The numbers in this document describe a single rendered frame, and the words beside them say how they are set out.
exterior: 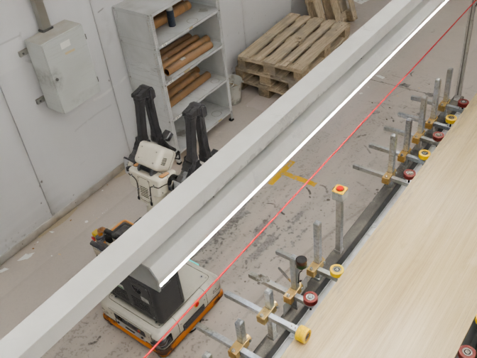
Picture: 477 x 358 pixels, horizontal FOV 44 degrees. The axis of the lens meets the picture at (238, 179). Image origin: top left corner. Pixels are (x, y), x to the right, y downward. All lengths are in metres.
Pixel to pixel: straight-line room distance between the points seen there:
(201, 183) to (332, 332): 1.73
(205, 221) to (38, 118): 3.55
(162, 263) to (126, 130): 4.27
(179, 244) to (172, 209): 0.10
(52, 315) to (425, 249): 2.58
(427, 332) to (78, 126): 3.42
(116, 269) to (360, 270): 2.20
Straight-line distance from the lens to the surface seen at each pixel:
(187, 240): 1.56
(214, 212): 1.62
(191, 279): 4.28
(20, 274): 5.17
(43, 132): 5.10
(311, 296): 3.28
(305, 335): 3.05
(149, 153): 3.65
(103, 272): 1.41
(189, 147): 3.57
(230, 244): 4.85
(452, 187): 4.02
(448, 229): 3.72
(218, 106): 6.28
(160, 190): 3.64
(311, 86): 1.95
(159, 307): 3.91
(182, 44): 5.76
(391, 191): 4.24
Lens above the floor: 3.46
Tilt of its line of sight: 39 degrees down
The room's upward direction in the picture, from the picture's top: 7 degrees counter-clockwise
